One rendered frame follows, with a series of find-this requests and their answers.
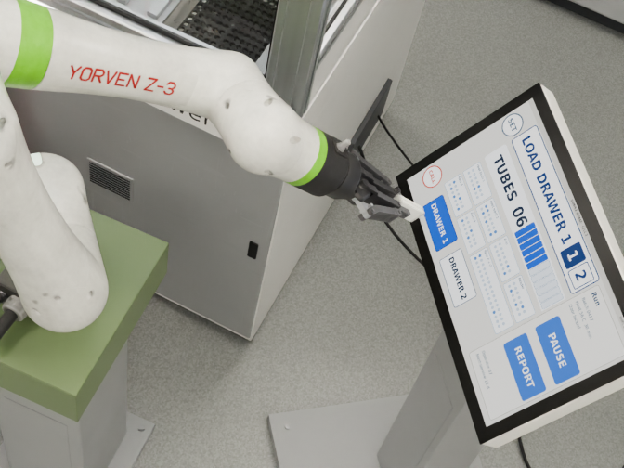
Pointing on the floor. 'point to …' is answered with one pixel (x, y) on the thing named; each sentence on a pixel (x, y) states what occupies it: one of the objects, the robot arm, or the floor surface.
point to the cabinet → (210, 180)
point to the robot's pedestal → (30, 418)
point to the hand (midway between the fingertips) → (405, 208)
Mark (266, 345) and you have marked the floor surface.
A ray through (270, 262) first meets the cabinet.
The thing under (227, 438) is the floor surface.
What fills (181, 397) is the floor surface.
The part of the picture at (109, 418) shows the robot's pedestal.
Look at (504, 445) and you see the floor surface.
